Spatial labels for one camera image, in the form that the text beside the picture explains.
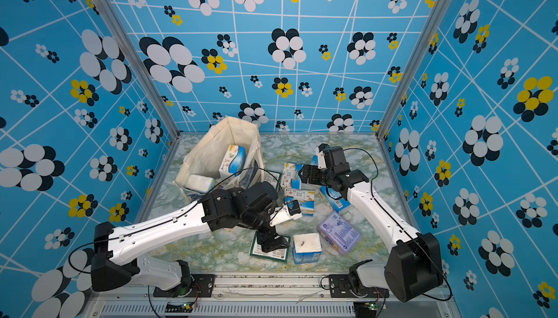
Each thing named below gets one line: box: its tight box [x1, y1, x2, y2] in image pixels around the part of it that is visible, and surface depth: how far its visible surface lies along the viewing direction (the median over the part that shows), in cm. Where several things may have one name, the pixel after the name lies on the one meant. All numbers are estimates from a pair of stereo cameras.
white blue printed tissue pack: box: [281, 162, 305, 190], surface depth 98 cm
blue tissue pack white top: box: [292, 232, 323, 265], surface depth 72 cm
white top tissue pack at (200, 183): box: [184, 174, 216, 194], surface depth 73 cm
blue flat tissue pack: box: [319, 185, 351, 213], surface depth 88 cm
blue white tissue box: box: [218, 144, 247, 181], surface depth 84 cm
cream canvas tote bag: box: [172, 116, 265, 199], surface depth 84 cm
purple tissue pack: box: [318, 211, 362, 255], surface depth 82 cm
